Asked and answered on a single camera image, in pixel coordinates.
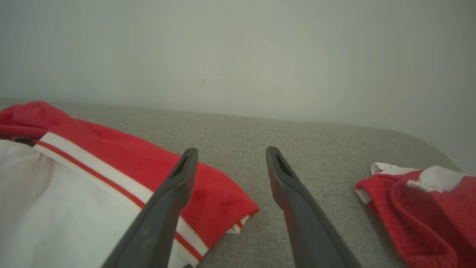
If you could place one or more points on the red white shorts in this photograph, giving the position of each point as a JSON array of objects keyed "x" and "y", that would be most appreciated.
[{"x": 420, "y": 216}]

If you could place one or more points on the red white basketball jersey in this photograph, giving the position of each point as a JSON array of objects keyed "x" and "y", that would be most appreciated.
[{"x": 111, "y": 163}]

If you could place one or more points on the grey fabric sofa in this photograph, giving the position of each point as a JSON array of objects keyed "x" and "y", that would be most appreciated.
[{"x": 230, "y": 134}]

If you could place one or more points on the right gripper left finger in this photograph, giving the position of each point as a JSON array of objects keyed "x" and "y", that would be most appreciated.
[{"x": 156, "y": 227}]

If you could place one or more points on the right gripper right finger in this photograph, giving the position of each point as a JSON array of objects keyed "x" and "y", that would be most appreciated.
[{"x": 308, "y": 230}]

